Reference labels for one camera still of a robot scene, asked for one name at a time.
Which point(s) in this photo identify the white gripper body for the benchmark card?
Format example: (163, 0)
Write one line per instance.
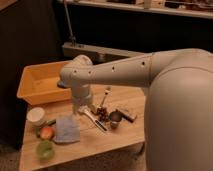
(81, 96)

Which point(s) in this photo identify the brown rectangular eraser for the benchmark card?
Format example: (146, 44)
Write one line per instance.
(127, 115)

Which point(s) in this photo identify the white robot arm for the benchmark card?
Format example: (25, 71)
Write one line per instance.
(178, 117)

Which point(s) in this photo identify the small metal cup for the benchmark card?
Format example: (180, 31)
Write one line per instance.
(115, 118)

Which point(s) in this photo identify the dark grape bunch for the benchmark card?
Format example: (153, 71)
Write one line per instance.
(102, 114)

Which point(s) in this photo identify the blue folded cloth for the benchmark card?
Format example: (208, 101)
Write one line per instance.
(67, 130)

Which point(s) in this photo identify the green vegetable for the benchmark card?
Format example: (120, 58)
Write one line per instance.
(38, 129)

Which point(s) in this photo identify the yellow plastic bin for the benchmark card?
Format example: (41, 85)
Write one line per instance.
(38, 84)

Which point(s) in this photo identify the white round container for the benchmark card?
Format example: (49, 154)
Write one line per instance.
(36, 116)

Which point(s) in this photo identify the red apple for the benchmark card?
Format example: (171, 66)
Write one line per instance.
(47, 133)

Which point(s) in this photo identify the metal stand pole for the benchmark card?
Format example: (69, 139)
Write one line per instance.
(72, 37)

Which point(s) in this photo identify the green round fruit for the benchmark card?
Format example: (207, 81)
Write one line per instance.
(44, 150)

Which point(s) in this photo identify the upper shelf with items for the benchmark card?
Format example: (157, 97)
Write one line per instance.
(150, 6)

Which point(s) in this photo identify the white handled brush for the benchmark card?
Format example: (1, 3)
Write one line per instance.
(85, 110)

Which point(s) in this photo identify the grey metal shelf rail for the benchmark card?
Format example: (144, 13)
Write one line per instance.
(97, 53)

